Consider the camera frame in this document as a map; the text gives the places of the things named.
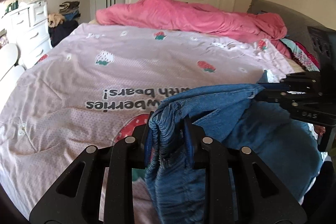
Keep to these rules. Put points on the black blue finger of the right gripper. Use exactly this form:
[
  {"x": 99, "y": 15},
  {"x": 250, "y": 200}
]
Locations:
[{"x": 281, "y": 98}]

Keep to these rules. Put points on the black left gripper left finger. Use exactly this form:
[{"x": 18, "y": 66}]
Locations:
[{"x": 75, "y": 196}]

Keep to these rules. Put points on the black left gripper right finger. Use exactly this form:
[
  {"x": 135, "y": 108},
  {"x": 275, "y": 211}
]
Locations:
[{"x": 239, "y": 186}]

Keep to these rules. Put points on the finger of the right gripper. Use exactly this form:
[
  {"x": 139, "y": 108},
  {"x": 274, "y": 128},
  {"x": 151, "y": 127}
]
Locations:
[{"x": 283, "y": 87}]

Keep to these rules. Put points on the blue denim pants lace trim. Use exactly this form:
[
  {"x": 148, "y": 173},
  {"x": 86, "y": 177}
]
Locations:
[{"x": 231, "y": 115}]

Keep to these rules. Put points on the colourful floral pillow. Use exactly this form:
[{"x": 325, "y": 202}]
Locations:
[{"x": 301, "y": 55}]

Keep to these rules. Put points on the grey upholstered headboard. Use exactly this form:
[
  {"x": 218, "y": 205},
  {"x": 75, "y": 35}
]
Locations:
[{"x": 296, "y": 22}]

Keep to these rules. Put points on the pink strawberry bear bedsheet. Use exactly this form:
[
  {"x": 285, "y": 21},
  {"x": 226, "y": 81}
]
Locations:
[{"x": 99, "y": 83}]

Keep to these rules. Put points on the pink crumpled blanket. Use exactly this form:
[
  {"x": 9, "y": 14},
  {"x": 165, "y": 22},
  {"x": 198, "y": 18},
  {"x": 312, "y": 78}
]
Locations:
[{"x": 197, "y": 17}]

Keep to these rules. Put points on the pile of clothes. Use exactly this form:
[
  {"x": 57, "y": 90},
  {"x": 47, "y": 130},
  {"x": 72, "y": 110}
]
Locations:
[{"x": 62, "y": 23}]

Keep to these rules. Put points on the white drawer cabinet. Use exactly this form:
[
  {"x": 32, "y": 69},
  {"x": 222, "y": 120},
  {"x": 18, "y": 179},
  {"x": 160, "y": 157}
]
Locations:
[{"x": 28, "y": 28}]

